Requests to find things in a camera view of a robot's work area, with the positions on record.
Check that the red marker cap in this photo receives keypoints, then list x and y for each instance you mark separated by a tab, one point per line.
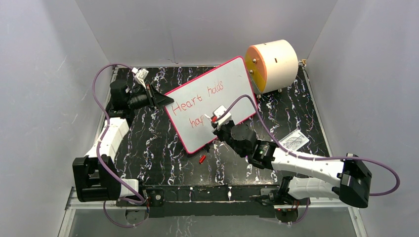
202	159

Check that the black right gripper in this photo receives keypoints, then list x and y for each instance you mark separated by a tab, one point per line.
219	132

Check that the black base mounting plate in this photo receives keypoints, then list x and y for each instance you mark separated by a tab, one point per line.
219	200

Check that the pink-framed whiteboard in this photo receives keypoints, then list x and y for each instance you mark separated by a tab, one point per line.
198	98

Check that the red whiteboard marker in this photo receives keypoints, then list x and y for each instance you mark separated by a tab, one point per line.
208	117

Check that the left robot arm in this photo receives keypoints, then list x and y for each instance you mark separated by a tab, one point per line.
95	174

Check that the white cylinder with orange face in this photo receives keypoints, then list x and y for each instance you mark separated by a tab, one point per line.
272	66

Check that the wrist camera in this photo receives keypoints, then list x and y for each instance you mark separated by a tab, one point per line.
220	117
140	75

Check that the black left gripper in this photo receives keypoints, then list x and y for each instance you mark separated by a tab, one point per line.
155	99

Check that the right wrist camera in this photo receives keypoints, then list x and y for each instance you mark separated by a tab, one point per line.
220	117

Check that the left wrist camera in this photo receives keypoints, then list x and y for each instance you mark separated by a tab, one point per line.
140	75

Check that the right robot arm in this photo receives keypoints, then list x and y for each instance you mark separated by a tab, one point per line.
347	179

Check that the white printed card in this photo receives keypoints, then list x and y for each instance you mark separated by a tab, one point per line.
294	140

